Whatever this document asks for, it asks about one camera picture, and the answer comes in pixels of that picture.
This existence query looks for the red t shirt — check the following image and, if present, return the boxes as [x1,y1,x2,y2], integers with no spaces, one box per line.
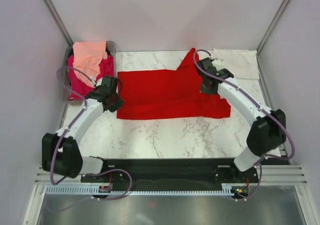
[116,48,231,120]

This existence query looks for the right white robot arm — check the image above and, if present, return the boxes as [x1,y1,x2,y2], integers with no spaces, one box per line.
[195,57,287,182]

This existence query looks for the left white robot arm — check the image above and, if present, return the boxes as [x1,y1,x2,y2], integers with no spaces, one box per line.
[41,76,124,185]

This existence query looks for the magenta t shirt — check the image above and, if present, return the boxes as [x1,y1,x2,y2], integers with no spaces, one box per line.
[67,53,114,97]

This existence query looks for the folded white t shirt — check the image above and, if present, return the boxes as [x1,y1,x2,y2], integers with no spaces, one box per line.
[212,48,260,80]

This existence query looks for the peach t shirt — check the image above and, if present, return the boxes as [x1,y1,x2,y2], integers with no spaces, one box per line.
[72,41,108,88]

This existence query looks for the grey plastic bin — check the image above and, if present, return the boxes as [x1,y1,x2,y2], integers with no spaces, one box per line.
[62,41,116,101]

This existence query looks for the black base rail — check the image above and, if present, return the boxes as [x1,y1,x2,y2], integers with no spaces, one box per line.
[81,158,259,191]

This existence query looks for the white slotted cable duct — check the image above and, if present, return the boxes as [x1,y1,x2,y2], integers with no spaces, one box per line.
[45,184,249,196]

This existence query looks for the left aluminium frame post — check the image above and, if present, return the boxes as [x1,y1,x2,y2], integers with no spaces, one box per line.
[43,0,73,46]

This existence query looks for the aluminium frame post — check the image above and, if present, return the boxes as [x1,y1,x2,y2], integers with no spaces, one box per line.
[43,0,73,46]
[256,0,291,56]

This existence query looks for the right aluminium frame post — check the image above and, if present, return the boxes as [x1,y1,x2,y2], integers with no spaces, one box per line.
[256,0,291,56]

